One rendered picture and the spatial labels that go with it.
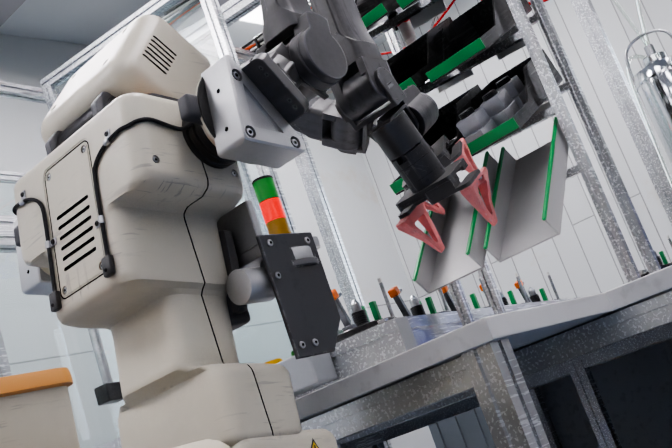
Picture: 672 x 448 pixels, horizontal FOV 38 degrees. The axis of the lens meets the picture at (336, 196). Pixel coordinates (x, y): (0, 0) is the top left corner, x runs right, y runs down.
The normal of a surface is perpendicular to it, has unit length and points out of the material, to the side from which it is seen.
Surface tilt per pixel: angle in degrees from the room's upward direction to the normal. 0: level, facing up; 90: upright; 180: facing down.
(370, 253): 90
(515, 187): 45
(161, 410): 82
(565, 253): 90
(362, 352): 90
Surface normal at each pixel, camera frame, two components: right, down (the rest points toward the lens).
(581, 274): -0.64, 0.01
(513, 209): -0.69, -0.63
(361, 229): 0.70, -0.41
